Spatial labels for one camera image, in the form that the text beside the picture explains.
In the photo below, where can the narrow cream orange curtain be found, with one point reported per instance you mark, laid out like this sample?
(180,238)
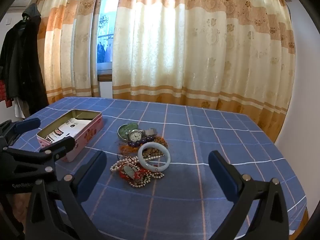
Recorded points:
(65,42)

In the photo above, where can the white wall switch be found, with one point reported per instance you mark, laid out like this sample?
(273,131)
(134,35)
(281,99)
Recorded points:
(8,20)

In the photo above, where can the green jade bangle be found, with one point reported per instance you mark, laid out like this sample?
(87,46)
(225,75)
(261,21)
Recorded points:
(122,130)

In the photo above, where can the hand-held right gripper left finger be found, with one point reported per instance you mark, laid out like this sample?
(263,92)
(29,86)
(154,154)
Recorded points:
(93,175)

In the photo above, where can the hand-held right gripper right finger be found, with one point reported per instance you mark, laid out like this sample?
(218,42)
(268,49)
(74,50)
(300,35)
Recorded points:
(221,172)

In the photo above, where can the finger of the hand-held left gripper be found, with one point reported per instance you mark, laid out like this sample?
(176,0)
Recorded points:
(62,146)
(27,125)

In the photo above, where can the red quilted garment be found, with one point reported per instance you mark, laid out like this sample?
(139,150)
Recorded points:
(3,92)

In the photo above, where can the wide cream orange curtain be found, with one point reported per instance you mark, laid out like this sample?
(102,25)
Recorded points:
(187,55)

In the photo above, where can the pink tin box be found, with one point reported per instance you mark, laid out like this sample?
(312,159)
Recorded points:
(82,142)

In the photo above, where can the window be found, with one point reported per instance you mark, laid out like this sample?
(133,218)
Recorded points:
(106,17)

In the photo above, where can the wooden window sill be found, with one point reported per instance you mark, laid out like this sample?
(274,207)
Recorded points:
(105,78)

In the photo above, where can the black hanging coat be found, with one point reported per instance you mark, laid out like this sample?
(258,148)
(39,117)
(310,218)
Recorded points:
(22,60)

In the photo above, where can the white hanging garment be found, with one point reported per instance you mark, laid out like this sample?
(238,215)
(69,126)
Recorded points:
(18,108)

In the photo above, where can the blue plaid tablecloth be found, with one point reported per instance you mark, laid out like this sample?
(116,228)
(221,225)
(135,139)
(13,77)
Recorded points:
(190,205)

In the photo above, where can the white jade bangle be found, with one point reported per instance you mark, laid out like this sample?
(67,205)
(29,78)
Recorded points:
(141,158)

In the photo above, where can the silver wristwatch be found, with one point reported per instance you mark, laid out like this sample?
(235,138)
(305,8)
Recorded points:
(135,136)

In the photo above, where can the printed paper sheet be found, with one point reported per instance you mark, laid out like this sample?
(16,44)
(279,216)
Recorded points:
(68,127)

